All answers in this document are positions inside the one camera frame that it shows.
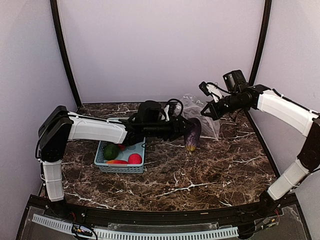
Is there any black motor box left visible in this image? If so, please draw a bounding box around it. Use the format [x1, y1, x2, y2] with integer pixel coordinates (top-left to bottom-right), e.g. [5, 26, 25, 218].
[135, 100, 161, 123]

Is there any black enclosure frame post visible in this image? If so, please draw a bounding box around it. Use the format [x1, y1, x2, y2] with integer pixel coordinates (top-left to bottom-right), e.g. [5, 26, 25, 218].
[49, 0, 82, 109]
[248, 0, 272, 86]

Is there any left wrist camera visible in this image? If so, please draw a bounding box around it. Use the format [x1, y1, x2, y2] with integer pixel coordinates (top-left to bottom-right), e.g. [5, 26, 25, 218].
[164, 98, 184, 122]

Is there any black motor box right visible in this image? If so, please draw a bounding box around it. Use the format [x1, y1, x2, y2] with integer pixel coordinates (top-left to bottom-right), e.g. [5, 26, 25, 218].
[222, 69, 249, 94]

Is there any black front rail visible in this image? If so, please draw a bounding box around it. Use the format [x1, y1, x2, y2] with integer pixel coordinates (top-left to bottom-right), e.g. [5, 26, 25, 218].
[27, 194, 298, 231]

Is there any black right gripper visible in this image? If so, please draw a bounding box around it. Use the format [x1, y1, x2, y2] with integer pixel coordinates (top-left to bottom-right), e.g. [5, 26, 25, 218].
[200, 91, 247, 121]

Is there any orange red chili pepper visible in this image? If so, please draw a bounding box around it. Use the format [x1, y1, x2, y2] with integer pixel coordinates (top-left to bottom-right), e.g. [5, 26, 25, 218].
[105, 159, 128, 165]

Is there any black enclosure frame post left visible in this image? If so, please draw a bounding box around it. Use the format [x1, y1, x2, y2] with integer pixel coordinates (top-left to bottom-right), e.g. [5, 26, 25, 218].
[49, 0, 82, 109]

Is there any black motor box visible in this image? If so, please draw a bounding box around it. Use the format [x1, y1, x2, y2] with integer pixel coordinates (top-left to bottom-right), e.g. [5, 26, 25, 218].
[222, 69, 249, 94]
[135, 100, 161, 123]

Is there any clear zip top bag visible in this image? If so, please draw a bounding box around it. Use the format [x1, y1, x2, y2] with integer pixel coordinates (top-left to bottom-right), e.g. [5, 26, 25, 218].
[180, 93, 220, 140]

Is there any black enclosure frame post right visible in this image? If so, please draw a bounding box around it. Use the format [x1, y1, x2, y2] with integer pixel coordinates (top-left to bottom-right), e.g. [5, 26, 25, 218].
[248, 0, 272, 86]

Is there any red lychee bunch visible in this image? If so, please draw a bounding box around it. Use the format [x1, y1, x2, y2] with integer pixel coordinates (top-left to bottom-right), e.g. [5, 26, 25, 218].
[117, 144, 126, 151]

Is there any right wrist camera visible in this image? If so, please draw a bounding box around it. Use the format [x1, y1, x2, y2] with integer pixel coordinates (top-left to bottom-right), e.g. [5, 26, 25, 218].
[198, 81, 223, 103]

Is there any blue perforated plastic basket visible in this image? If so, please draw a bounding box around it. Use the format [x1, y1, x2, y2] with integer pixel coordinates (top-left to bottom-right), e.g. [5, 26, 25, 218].
[93, 117, 146, 174]

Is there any purple eggplant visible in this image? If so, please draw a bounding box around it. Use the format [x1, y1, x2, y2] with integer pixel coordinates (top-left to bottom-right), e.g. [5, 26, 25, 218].
[184, 117, 202, 152]

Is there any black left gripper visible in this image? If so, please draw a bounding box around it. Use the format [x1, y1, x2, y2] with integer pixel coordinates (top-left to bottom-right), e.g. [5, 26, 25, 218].
[144, 114, 195, 141]

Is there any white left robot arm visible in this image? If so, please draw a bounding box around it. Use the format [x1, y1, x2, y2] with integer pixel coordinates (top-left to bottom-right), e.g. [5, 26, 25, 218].
[35, 100, 194, 218]

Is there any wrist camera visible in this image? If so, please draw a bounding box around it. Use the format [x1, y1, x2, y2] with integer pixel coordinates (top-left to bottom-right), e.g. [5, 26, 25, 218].
[164, 98, 184, 122]
[198, 81, 223, 103]

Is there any red apple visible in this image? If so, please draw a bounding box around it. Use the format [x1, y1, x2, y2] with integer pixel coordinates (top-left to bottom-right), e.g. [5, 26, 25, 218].
[128, 153, 143, 165]

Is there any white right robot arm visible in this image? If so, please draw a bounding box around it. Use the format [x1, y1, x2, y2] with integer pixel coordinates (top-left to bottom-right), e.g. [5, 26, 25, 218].
[199, 82, 320, 217]

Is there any white slotted cable duct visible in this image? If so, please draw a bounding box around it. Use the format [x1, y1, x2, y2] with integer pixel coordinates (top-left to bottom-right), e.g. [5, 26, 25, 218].
[32, 214, 239, 240]

